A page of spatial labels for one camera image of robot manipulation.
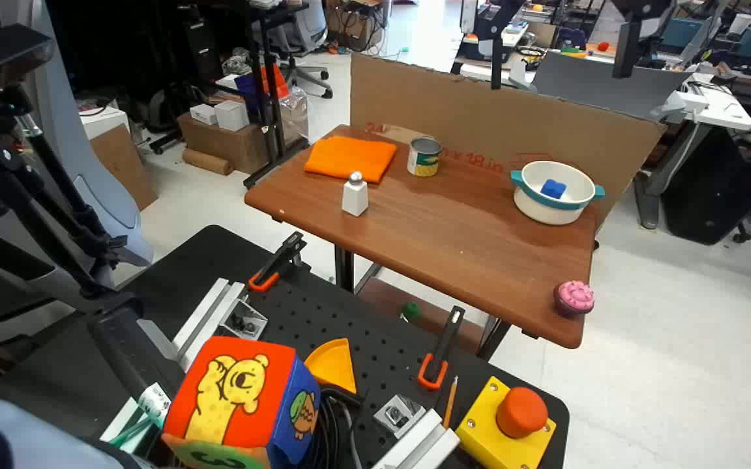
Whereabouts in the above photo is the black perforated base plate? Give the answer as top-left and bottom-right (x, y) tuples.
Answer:
(0, 222), (571, 469)

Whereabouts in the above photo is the brown cardboard back panel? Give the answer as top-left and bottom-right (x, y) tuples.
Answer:
(348, 51), (668, 210)

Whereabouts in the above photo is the orange wedge shaped piece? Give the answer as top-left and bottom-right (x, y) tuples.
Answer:
(301, 337), (363, 398)

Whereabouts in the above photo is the small white bottle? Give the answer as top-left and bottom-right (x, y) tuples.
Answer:
(338, 170), (369, 218)

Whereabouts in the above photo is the white boxes stack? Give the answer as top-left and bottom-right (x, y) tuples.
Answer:
(188, 96), (250, 133)

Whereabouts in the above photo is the yellow labelled tin can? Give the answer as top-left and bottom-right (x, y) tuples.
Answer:
(404, 135), (442, 179)

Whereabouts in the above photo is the open cardboard box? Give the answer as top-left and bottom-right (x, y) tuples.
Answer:
(174, 110), (271, 174)

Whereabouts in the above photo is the plush cube with bear print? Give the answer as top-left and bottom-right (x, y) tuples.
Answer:
(160, 334), (322, 469)

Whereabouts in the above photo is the aluminium profile rail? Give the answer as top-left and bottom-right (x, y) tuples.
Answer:
(373, 406), (460, 469)
(172, 277), (248, 372)

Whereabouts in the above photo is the black cable bundle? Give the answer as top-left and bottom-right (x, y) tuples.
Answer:
(310, 391), (365, 469)

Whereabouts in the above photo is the tall cardboard box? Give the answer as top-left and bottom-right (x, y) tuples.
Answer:
(85, 123), (159, 210)

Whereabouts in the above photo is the black camera tripod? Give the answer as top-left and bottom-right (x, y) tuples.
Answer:
(0, 24), (150, 368)

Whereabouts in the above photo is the white and green bracket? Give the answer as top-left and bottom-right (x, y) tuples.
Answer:
(99, 380), (174, 457)

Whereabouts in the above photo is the black office chair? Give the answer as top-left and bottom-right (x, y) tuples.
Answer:
(279, 0), (335, 101)

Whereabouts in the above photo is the black upright stand pole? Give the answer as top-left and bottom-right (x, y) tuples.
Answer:
(243, 0), (313, 189)

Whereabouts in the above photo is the printed marker tag card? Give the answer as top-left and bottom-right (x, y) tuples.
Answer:
(218, 300), (271, 342)
(373, 394), (426, 441)

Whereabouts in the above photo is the black table leg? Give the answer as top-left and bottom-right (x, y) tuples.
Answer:
(334, 245), (356, 295)

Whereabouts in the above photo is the white bowl with teal handles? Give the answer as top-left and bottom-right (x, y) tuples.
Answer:
(507, 160), (606, 229)

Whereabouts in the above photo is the pink round toy ball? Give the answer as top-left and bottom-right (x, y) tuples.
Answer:
(553, 279), (597, 318)

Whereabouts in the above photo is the black bin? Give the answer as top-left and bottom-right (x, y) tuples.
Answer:
(660, 127), (751, 245)

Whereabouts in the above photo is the black clamp with orange handle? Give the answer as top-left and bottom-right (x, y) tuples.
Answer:
(245, 229), (310, 295)
(415, 303), (466, 394)

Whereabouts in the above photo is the yellow box with red button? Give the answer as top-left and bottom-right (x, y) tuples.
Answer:
(454, 374), (559, 469)

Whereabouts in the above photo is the orange folded cloth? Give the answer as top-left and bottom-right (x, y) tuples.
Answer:
(301, 133), (400, 187)

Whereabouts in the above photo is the light blue padded object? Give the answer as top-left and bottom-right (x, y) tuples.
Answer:
(0, 395), (128, 469)

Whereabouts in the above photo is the wooden pencil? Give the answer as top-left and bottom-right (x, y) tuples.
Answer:
(441, 372), (460, 429)

